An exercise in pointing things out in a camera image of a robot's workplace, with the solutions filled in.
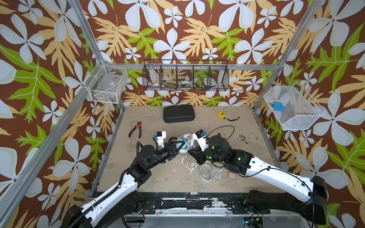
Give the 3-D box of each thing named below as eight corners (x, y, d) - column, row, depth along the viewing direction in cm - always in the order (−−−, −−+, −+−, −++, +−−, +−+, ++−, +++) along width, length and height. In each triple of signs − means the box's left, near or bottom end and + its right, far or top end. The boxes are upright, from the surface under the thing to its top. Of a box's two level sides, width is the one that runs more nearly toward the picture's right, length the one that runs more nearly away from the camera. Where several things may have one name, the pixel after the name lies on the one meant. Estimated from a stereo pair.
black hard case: (163, 123, 112) (162, 118, 107) (164, 109, 121) (164, 104, 116) (194, 123, 112) (194, 118, 107) (193, 109, 121) (193, 104, 116)
